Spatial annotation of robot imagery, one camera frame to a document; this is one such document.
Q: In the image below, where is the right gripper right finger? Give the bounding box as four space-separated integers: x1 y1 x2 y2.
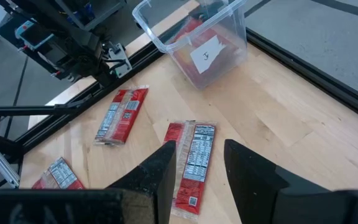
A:
224 138 329 224

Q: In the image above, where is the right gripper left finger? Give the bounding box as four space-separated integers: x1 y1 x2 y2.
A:
106 139 178 224

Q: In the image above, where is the red popcorn bag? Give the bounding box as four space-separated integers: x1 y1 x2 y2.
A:
93 84 150 147
174 52 248 90
172 15 245 60
162 120 218 220
31 156 86 190
171 37 247 78

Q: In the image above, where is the clear plastic bin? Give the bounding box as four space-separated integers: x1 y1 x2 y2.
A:
131 0 249 91

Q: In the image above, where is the black metal table frame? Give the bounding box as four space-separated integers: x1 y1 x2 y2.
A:
0 27 358 190

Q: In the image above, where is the white handwritten paper label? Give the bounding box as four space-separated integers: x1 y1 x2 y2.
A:
190 34 227 75

